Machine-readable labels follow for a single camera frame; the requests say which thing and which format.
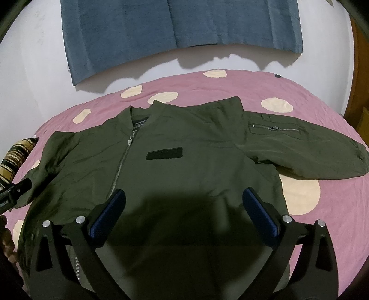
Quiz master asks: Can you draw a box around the left hand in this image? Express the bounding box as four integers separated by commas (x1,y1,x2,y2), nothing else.
0,215,19,273

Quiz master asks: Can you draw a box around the brown wooden door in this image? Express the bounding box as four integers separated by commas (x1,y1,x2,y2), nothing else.
344,17,368,129

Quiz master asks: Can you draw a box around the olive green bomber jacket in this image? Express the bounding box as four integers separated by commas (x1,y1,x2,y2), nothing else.
18,97,368,299

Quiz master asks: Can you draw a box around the blue curtain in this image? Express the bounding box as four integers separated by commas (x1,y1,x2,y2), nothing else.
61,1,303,84

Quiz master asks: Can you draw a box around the striped yellow black cloth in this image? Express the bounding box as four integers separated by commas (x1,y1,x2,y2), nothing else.
0,137,39,191

